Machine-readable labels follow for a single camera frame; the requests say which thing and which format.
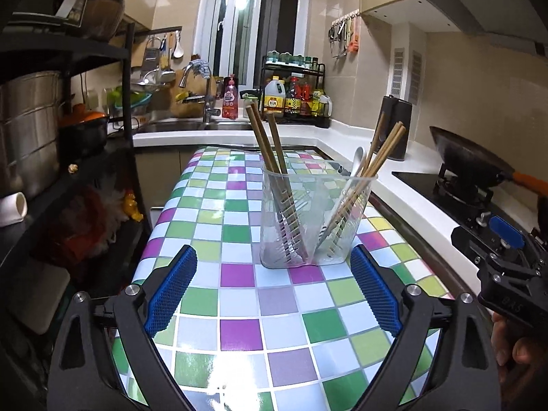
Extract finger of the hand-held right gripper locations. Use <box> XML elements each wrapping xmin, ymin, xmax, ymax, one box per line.
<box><xmin>451</xmin><ymin>224</ymin><xmax>522</xmax><ymax>273</ymax></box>
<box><xmin>488</xmin><ymin>215</ymin><xmax>539</xmax><ymax>251</ymax></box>

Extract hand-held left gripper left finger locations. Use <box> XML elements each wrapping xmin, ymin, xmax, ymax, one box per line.
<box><xmin>47</xmin><ymin>244</ymin><xmax>202</xmax><ymax>411</ymax></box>

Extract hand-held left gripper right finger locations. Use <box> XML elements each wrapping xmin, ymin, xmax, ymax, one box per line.
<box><xmin>350</xmin><ymin>244</ymin><xmax>501</xmax><ymax>411</ymax></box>

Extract clear plastic utensil holder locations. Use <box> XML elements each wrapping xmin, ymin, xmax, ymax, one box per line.
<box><xmin>260</xmin><ymin>158</ymin><xmax>379</xmax><ymax>268</ymax></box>

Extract white ceramic spoon striped handle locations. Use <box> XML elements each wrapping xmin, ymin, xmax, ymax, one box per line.
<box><xmin>325</xmin><ymin>146</ymin><xmax>369</xmax><ymax>240</ymax></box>

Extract person's right hand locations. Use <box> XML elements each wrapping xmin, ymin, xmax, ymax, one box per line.
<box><xmin>491</xmin><ymin>312</ymin><xmax>548</xmax><ymax>411</ymax></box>

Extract black gas stove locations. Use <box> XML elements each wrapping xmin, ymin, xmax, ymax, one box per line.
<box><xmin>391</xmin><ymin>167</ymin><xmax>548</xmax><ymax>240</ymax></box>

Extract checkered colourful tablecloth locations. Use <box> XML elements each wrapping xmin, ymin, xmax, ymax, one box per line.
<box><xmin>109</xmin><ymin>146</ymin><xmax>454</xmax><ymax>411</ymax></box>

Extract grey flat board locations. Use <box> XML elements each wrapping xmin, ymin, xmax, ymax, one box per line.
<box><xmin>0</xmin><ymin>261</ymin><xmax>71</xmax><ymax>335</ymax></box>

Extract black electric kettle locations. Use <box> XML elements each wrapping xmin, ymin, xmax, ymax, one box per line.
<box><xmin>376</xmin><ymin>94</ymin><xmax>414</xmax><ymax>162</ymax></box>

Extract steel kitchen sink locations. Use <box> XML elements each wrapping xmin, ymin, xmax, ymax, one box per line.
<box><xmin>137</xmin><ymin>120</ymin><xmax>253</xmax><ymax>133</ymax></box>

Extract white plastic pipe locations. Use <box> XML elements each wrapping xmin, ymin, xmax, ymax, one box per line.
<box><xmin>0</xmin><ymin>192</ymin><xmax>28</xmax><ymax>227</ymax></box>

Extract black pot orange lid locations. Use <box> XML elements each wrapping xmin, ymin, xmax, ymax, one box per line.
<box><xmin>58</xmin><ymin>103</ymin><xmax>110</xmax><ymax>157</ymax></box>

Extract wooden cutting board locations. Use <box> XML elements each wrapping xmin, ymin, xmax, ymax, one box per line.
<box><xmin>169</xmin><ymin>53</ymin><xmax>215</xmax><ymax>118</ymax></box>

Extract chrome kitchen faucet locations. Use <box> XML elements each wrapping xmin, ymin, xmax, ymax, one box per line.
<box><xmin>177</xmin><ymin>61</ymin><xmax>221</xmax><ymax>124</ymax></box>

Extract green plastic bowls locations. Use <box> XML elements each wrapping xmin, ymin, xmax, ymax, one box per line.
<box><xmin>105</xmin><ymin>86</ymin><xmax>152</xmax><ymax>114</ymax></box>

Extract red dish soap bottle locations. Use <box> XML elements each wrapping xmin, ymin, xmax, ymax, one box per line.
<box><xmin>222</xmin><ymin>74</ymin><xmax>240</xmax><ymax>121</ymax></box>

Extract black metal shelf rack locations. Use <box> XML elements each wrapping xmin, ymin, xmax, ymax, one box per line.
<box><xmin>0</xmin><ymin>11</ymin><xmax>183</xmax><ymax>309</ymax></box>

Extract clear jar green lid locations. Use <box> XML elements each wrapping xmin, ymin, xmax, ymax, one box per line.
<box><xmin>240</xmin><ymin>89</ymin><xmax>261</xmax><ymax>112</ymax></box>

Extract dark soy sauce bottle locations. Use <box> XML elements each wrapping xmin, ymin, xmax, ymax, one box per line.
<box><xmin>284</xmin><ymin>78</ymin><xmax>300</xmax><ymax>118</ymax></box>

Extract large steel stockpot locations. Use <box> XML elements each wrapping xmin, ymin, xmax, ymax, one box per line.
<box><xmin>0</xmin><ymin>71</ymin><xmax>65</xmax><ymax>200</ymax></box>

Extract yellow cooking oil bottle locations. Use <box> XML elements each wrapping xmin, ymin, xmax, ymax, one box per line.
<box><xmin>264</xmin><ymin>76</ymin><xmax>285</xmax><ymax>118</ymax></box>

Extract black spice rack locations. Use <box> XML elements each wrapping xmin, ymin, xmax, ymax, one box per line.
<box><xmin>261</xmin><ymin>51</ymin><xmax>332</xmax><ymax>129</ymax></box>

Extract grey range hood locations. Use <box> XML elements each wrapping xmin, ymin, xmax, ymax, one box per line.
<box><xmin>385</xmin><ymin>0</ymin><xmax>548</xmax><ymax>58</ymax></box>

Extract metal hanging grater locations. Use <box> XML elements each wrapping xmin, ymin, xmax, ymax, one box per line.
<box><xmin>142</xmin><ymin>36</ymin><xmax>160</xmax><ymax>71</ymax></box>

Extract row of spice jars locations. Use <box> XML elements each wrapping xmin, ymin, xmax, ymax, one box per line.
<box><xmin>266</xmin><ymin>51</ymin><xmax>320</xmax><ymax>67</ymax></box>

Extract hanging kitchen scissors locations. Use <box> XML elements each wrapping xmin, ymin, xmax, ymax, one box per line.
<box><xmin>328</xmin><ymin>19</ymin><xmax>347</xmax><ymax>58</ymax></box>

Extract white framed window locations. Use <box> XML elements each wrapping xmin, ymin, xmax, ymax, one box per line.
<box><xmin>195</xmin><ymin>0</ymin><xmax>311</xmax><ymax>88</ymax></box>

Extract brown clay pot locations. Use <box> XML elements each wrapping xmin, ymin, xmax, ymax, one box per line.
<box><xmin>83</xmin><ymin>0</ymin><xmax>126</xmax><ymax>41</ymax></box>

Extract black wok orange handle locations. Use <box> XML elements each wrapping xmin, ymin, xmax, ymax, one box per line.
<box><xmin>429</xmin><ymin>125</ymin><xmax>548</xmax><ymax>193</ymax></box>

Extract white wall vent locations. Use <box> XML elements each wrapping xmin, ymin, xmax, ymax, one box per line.
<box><xmin>409</xmin><ymin>50</ymin><xmax>424</xmax><ymax>105</ymax></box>
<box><xmin>391</xmin><ymin>48</ymin><xmax>405</xmax><ymax>97</ymax></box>

